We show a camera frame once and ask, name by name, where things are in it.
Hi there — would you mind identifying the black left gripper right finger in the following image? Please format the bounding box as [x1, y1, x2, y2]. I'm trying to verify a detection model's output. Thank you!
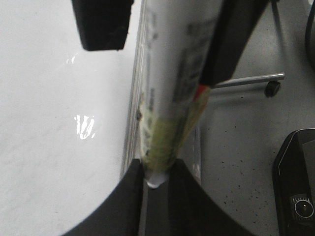
[167, 159, 253, 236]

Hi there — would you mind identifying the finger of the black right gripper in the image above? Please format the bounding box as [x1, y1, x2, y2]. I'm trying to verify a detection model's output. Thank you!
[199, 0, 268, 88]
[71, 0, 134, 51]

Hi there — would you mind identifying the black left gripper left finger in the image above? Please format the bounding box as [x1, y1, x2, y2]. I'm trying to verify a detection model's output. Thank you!
[64, 159, 143, 236]

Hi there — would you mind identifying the white taped whiteboard marker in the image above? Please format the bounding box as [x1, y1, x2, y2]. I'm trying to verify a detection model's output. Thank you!
[139, 0, 223, 188]

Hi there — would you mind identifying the black robot base with dial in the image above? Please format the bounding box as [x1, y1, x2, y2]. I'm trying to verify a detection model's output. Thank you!
[272, 128, 315, 236]

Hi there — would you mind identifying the grey chair leg with caster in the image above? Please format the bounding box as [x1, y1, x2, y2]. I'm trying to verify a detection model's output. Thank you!
[213, 72, 285, 97]

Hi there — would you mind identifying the black cable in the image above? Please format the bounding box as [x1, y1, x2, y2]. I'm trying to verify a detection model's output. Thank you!
[304, 2, 315, 72]

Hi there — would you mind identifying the white whiteboard with aluminium frame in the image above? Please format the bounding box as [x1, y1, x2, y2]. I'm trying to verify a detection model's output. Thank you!
[0, 0, 141, 236]

